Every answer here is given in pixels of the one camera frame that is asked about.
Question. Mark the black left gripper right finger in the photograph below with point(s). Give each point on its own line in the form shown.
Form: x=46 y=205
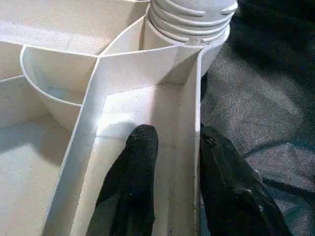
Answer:
x=236 y=196

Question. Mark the white plastic table leg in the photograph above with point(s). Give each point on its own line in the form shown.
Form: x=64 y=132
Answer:
x=192 y=17

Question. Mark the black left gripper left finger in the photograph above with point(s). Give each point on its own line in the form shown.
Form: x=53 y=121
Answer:
x=130 y=187

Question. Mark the black work mat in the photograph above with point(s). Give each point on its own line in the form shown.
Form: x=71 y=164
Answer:
x=266 y=113

